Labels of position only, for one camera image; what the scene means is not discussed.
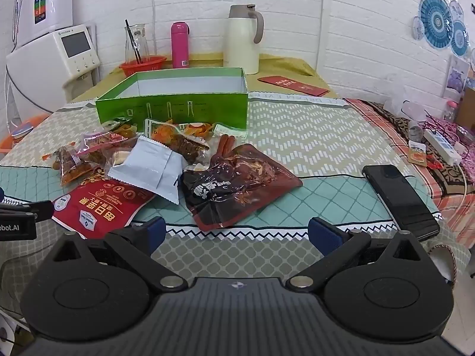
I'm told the jar with pink lid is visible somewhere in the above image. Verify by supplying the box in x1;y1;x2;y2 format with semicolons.
443;100;459;123

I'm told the white power strip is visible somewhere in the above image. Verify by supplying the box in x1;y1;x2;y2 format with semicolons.
423;128;463;166

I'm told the clear plastic bag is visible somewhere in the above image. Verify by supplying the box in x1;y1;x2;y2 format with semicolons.
385;82;432;124

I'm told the clear packet with beige snack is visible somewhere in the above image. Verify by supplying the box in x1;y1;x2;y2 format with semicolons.
106;147;135;168

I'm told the white wall pipe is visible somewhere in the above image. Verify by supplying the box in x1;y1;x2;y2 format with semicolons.
315;0;328;77

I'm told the red sausage packet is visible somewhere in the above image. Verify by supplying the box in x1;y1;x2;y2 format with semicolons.
213;122;248;157

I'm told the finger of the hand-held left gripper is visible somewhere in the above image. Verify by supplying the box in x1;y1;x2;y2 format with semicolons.
0;200;55;223

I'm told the medium blue round paper fan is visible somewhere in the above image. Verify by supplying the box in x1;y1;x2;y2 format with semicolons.
450;20;469;57

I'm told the black smartphone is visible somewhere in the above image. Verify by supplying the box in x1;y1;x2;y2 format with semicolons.
362;164;441;241

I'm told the yellow tablecloth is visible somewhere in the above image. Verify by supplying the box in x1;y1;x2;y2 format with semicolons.
72;53;337;101

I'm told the teal grey patterned blanket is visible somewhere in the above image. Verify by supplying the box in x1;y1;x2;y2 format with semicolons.
0;93;448;305

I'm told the white thermos jug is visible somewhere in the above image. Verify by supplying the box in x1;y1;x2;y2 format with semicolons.
223;4;265;75

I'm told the wall picture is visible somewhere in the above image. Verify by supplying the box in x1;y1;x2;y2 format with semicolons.
443;54;470;98

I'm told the white water dispenser with screen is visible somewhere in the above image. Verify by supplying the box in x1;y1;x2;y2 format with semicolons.
5;24;101;120

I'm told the orange plastic stool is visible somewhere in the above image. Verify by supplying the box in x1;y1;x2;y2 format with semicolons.
0;113;51;153

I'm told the dark red black snack packet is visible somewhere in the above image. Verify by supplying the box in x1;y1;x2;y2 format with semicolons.
180;143;304;233

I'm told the red snack bag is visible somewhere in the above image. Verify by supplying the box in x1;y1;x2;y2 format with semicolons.
51;177;156;240

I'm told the dark floral cloth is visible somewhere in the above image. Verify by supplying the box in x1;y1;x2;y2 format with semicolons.
371;101;475;195

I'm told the woven slipper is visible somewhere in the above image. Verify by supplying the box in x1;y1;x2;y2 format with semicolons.
423;239;458;283

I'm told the yellow-green snack packet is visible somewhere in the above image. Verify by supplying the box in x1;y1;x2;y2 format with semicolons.
100;117;139;138

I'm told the pink-edged clear snack packet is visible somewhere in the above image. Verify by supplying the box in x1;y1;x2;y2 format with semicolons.
76;130;140;164

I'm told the green cardboard box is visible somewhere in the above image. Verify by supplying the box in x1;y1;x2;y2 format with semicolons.
95;67;248;131

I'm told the pink bottle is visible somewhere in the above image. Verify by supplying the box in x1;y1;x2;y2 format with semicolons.
171;22;191;69

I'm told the red plastic basket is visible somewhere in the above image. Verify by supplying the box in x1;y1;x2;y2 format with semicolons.
119;55;168;78

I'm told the clear packet of brown snacks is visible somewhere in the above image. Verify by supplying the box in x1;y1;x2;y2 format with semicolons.
144;119;210;164

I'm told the orange plaid blanket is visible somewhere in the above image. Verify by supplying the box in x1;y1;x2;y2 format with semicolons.
345;98;475;250

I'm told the grey-white foil snack packet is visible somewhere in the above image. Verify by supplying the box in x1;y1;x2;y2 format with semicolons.
107;135;186;205

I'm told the large blue round paper fan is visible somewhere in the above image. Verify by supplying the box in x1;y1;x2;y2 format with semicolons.
419;0;454;50

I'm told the small orange card packet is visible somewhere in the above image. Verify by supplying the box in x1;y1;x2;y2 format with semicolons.
407;140;428;165

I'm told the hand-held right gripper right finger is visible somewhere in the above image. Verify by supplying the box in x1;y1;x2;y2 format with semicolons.
286;217;428;292

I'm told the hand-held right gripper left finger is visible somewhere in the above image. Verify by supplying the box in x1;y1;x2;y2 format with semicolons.
46;216;189;293

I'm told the red envelope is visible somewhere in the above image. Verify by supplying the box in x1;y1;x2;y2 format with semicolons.
258;76;330;97

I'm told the clear packet of red-brown snacks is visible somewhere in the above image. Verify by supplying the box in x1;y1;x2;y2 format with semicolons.
51;144;98;187

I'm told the white wall water purifier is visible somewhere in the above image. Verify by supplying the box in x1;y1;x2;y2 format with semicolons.
16;0;77;44

